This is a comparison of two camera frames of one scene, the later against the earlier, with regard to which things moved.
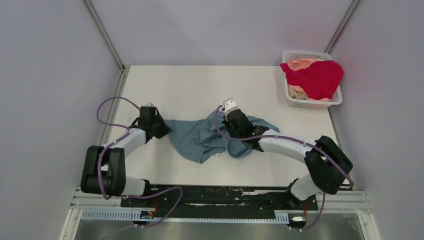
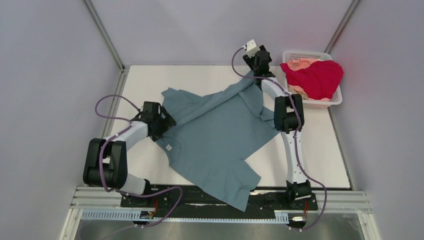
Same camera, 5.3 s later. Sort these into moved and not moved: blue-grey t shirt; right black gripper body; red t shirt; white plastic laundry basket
Moved: blue-grey t shirt; right black gripper body
Not moved: red t shirt; white plastic laundry basket
